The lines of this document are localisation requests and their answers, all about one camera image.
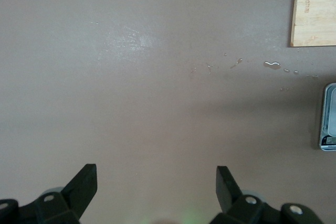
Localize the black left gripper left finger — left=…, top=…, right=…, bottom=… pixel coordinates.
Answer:
left=35, top=163, right=98, bottom=224

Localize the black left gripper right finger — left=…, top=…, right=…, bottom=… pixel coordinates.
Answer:
left=216, top=165, right=284, bottom=224

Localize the silver digital kitchen scale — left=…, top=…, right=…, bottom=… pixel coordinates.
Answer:
left=319, top=82, right=336, bottom=152

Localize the wooden cutting board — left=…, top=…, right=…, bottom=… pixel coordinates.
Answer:
left=290, top=0, right=336, bottom=48

